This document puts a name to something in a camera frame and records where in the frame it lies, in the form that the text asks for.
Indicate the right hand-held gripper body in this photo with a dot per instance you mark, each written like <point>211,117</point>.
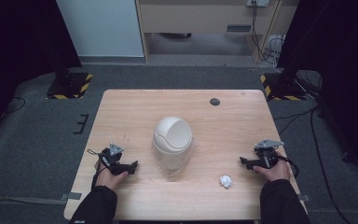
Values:
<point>267,154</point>

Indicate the black stand with striped base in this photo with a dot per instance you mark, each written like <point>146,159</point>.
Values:
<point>282,87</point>
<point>70,84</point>

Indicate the grey round table grommet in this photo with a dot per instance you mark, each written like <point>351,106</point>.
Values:
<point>214,101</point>

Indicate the crumpled white paper ball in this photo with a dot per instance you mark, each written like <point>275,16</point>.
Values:
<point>226,181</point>

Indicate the white panel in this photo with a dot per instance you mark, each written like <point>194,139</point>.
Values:
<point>99,28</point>

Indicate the black curtain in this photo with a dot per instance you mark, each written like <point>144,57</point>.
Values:
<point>348,77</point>
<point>15,56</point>

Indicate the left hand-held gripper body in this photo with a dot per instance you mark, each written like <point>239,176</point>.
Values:
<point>112,155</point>

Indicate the person's right hand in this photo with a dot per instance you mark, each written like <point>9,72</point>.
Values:
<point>273,172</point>

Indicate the light wooden desk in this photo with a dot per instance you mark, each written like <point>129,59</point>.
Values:
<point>199,18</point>

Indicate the grey power strip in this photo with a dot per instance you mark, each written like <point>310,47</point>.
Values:
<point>258,2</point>

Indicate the cream dome-lid trash can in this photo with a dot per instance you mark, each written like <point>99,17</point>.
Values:
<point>172,143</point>

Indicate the grey tape strip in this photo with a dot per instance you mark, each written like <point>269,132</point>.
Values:
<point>71,196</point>
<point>304,197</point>

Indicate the person's left hand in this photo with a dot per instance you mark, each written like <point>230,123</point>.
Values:
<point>109,179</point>

